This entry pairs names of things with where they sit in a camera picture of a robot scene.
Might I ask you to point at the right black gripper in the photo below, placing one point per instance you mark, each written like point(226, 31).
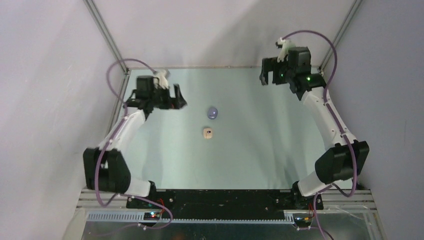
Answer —
point(271, 64)

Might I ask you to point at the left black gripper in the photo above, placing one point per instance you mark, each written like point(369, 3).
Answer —
point(177, 103)

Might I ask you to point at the purple earbud charging case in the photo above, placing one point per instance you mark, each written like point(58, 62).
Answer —
point(212, 113)

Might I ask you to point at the beige earbud charging case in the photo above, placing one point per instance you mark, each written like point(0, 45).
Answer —
point(207, 133)

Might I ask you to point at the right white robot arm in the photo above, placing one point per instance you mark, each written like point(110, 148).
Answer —
point(345, 155)

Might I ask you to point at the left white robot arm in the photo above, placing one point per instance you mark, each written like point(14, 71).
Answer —
point(105, 166)

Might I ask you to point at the left controller board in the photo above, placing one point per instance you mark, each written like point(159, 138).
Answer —
point(152, 216)

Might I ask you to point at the controller board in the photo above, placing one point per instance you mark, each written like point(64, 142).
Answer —
point(303, 220)
point(152, 216)

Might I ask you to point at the right controller board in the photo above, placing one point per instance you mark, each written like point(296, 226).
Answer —
point(303, 220)

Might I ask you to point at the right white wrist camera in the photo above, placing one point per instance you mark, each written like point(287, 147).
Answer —
point(284, 44)

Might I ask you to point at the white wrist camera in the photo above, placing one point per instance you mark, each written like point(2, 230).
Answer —
point(284, 44)
point(160, 79)

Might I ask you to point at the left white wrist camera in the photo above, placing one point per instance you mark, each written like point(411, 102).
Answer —
point(160, 79)

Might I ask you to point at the aluminium frame rail front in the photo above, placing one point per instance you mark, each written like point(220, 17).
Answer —
point(116, 211)

